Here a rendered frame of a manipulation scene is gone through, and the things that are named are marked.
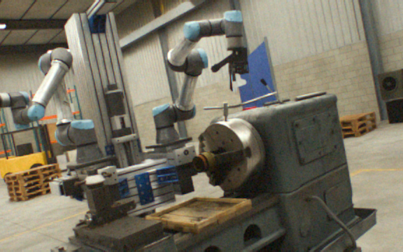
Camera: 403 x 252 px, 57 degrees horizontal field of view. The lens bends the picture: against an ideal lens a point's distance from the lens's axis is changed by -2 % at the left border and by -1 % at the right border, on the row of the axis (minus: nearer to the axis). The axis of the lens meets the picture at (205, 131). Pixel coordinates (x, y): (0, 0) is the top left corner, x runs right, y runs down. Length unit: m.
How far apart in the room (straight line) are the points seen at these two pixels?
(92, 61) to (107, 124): 0.39
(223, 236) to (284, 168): 0.42
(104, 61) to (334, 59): 10.79
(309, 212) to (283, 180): 0.24
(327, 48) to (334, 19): 0.93
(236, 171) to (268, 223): 0.27
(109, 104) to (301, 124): 1.13
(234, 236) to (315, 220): 0.50
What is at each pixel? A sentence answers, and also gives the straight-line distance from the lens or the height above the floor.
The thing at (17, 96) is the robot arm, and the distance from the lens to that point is 2.11.
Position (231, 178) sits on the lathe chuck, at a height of 0.98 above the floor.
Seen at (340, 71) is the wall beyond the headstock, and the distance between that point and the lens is 12.64.
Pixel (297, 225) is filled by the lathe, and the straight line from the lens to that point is 1.80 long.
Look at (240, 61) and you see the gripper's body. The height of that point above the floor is 1.48.
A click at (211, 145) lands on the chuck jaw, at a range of 1.70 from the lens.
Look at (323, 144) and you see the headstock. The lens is 1.98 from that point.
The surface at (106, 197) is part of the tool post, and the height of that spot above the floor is 1.06.
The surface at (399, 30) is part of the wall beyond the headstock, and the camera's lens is 11.88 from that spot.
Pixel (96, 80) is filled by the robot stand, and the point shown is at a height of 1.62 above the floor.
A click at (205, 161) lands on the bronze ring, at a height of 1.09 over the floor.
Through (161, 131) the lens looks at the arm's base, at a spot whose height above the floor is 1.23.
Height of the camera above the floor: 1.30
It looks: 3 degrees down
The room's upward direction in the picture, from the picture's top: 12 degrees counter-clockwise
